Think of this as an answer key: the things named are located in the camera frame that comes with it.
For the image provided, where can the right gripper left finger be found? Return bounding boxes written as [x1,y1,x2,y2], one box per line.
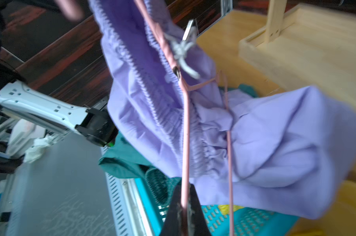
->
[159,184,182,236]

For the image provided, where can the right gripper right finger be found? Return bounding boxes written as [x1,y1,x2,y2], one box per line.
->
[188,184,211,236]

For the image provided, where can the green shorts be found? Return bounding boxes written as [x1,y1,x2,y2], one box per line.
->
[98,84,258,207]

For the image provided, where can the lilac shorts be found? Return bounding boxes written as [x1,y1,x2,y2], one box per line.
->
[90,1,356,219]

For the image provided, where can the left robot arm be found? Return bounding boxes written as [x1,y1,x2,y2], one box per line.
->
[0,1,119,147]

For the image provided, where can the turquoise plastic basket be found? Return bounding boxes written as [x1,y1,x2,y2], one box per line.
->
[135,179,298,236]

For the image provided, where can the yellow plastic tray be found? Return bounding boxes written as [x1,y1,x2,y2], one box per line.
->
[289,164,356,236]

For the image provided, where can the wooden clothes rack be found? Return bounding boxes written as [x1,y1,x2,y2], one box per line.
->
[239,1,356,110]

